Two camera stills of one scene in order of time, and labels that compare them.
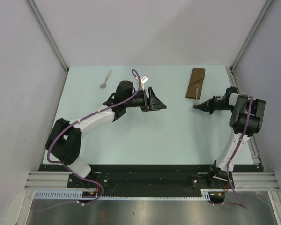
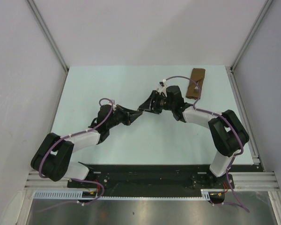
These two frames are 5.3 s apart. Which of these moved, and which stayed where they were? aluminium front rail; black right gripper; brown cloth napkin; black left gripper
Moved: black right gripper; black left gripper
Stayed: brown cloth napkin; aluminium front rail
